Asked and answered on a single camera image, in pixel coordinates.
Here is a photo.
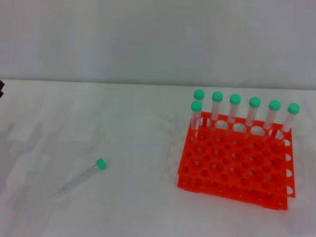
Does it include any clear test tube green cap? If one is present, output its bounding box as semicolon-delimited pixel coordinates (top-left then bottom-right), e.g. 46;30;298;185
226;94;241;136
244;97;262;139
280;103;301;145
190;100;203;144
209;91;224;136
54;158;108;198
262;99;281;142
193;89;206;124

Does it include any orange plastic test tube rack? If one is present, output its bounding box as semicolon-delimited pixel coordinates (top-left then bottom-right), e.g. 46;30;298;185
177;111;296;211

